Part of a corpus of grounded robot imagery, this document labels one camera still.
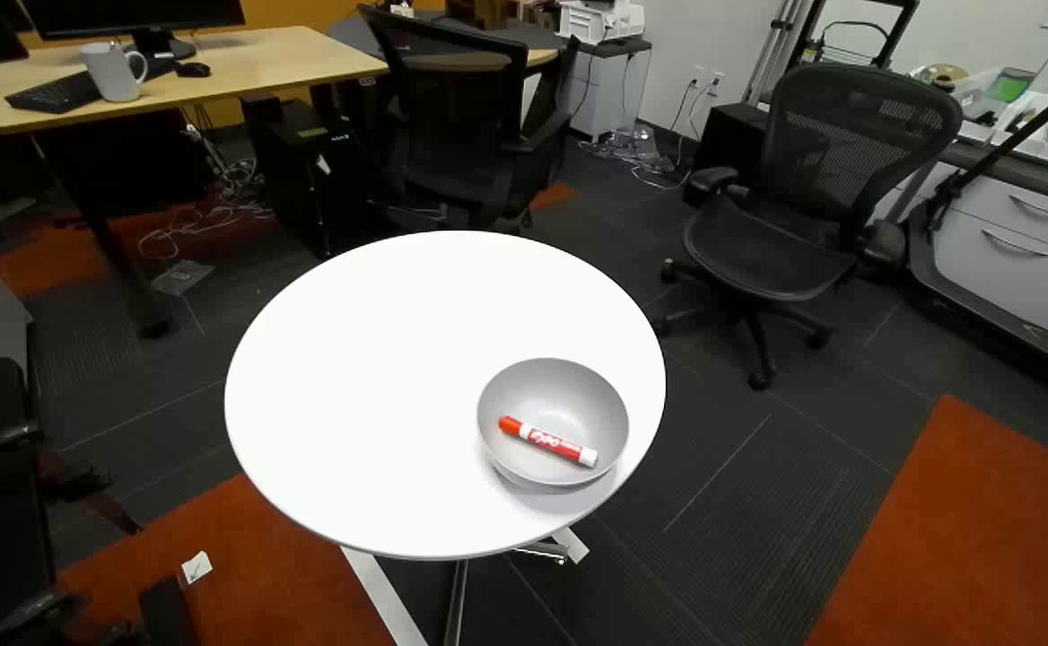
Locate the red Expo marker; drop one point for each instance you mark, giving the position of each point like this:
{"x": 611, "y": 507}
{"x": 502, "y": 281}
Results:
{"x": 537, "y": 435}

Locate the grey bowl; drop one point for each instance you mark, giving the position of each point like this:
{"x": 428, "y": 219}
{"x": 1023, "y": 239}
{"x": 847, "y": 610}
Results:
{"x": 576, "y": 399}

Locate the black padded office chair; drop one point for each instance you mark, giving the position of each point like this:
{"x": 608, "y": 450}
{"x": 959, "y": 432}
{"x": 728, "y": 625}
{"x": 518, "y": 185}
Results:
{"x": 456, "y": 121}

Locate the black mesh office chair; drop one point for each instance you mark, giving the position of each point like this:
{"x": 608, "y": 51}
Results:
{"x": 777, "y": 239}

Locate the black computer tower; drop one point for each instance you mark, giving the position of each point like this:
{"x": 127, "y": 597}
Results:
{"x": 292, "y": 166}

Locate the white table base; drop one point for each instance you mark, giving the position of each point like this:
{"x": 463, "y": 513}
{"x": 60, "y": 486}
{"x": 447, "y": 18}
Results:
{"x": 375, "y": 593}

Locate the white printer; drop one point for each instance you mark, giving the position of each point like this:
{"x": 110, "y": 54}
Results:
{"x": 602, "y": 18}

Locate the grey power strip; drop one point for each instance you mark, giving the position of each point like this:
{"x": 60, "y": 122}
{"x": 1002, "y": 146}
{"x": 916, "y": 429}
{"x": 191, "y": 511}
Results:
{"x": 179, "y": 279}

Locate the wooden desk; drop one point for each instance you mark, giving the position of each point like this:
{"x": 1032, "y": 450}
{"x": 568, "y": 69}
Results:
{"x": 258, "y": 58}

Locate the small white floor tag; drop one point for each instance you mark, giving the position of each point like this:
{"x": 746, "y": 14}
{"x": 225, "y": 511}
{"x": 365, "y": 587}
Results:
{"x": 194, "y": 567}

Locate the black computer mouse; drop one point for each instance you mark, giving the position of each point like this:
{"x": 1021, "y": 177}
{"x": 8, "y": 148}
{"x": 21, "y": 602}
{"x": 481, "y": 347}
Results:
{"x": 191, "y": 69}

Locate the white mug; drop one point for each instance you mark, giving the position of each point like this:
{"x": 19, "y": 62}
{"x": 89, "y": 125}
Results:
{"x": 110, "y": 74}

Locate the white drawer cabinet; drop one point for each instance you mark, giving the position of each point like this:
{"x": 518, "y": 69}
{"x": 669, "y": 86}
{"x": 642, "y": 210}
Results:
{"x": 1014, "y": 255}

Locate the black monitor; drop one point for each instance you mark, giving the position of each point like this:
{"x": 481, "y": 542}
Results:
{"x": 131, "y": 14}

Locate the black diagonal stand pole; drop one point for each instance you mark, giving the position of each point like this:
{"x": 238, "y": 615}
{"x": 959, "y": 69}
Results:
{"x": 1002, "y": 146}

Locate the black keyboard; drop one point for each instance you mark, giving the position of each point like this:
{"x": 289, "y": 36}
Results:
{"x": 52, "y": 91}

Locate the device with green screen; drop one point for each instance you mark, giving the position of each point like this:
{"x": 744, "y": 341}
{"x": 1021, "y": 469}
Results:
{"x": 1009, "y": 85}

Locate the black box by wall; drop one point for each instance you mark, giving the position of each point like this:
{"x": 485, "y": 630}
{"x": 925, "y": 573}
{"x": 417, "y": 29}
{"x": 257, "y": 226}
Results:
{"x": 734, "y": 146}

